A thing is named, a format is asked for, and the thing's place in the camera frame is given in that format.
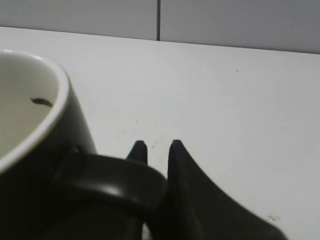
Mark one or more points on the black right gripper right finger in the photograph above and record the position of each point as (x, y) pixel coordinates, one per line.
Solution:
(204, 211)

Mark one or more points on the black mug white inside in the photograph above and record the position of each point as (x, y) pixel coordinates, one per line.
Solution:
(53, 184)

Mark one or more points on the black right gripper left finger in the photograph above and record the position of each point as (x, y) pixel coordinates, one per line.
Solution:
(138, 153)

